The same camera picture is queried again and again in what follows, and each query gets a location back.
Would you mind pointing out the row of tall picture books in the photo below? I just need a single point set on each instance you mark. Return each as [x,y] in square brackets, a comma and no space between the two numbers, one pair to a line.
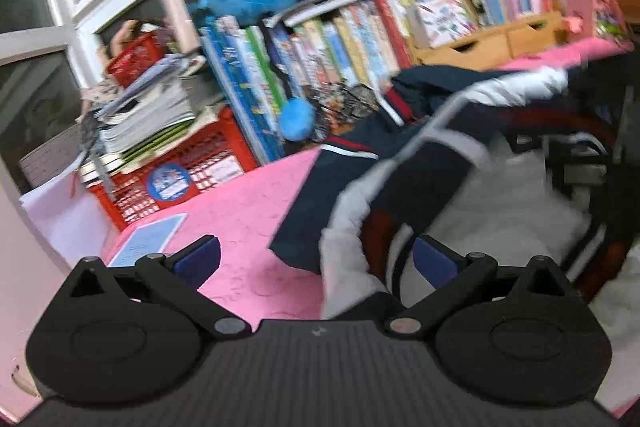
[325,52]

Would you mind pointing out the small red basket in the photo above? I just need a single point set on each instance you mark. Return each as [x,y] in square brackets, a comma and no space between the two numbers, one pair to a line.
[135,57]

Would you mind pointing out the light blue paper card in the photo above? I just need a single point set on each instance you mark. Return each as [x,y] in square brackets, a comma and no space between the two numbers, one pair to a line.
[147,239]

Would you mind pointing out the white printed pencil box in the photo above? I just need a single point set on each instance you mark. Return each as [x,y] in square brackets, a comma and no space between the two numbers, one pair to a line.
[445,22]

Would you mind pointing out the miniature bicycle model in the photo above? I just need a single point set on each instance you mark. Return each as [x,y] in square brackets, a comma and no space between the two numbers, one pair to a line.
[345,104]

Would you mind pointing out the pink printed blanket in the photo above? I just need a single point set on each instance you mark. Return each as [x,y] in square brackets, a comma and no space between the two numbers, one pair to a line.
[260,217]

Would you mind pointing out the blue plush ball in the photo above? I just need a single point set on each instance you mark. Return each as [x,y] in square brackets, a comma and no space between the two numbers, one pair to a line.
[297,119]

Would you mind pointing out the large red plastic crate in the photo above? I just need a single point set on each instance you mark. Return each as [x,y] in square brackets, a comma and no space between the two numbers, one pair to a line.
[210,157]

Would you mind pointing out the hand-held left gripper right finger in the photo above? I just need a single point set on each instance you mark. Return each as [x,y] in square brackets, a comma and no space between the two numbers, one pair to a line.
[435,259]

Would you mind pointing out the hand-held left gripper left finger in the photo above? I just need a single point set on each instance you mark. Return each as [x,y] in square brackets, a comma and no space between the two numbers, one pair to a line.
[197,259]

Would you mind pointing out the stack of magazines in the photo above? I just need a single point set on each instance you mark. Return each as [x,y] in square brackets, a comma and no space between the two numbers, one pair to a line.
[150,117]

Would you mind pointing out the pink pole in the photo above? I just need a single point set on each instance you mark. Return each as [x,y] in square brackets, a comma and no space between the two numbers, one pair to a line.
[180,22]

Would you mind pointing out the white paper sheet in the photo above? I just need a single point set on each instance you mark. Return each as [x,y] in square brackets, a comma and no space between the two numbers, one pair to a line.
[60,222]

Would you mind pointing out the navy and white jacket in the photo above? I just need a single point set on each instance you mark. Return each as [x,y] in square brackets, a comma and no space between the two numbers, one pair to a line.
[425,172]

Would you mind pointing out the wooden drawer organizer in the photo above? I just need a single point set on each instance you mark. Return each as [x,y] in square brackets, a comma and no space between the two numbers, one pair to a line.
[525,37]

